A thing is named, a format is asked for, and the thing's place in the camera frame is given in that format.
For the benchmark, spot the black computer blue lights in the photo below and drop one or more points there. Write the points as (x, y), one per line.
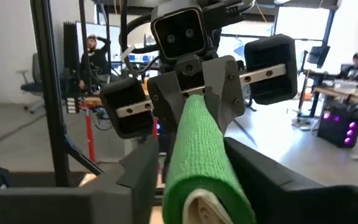
(337, 127)

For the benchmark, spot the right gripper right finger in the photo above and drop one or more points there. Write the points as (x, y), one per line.
(306, 205)

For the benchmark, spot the wooden background table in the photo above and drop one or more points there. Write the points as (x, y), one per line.
(346, 93)

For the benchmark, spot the white board panel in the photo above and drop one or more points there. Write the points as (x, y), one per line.
(99, 29)

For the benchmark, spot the red post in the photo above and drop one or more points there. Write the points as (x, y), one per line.
(89, 133)

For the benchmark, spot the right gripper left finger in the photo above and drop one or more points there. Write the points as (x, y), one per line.
(73, 207)

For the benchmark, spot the green cloth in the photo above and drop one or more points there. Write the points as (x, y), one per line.
(197, 149)

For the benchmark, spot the white bandage core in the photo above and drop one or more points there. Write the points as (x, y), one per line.
(207, 208)

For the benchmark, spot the person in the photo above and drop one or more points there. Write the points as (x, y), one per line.
(96, 62)
(357, 70)

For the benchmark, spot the gray office chair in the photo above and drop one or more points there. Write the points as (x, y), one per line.
(34, 87)

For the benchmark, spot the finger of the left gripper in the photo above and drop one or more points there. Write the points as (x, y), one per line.
(224, 90)
(166, 99)

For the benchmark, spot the black background monitor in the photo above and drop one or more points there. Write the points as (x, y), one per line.
(319, 56)

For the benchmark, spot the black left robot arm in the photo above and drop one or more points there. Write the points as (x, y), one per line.
(225, 12)

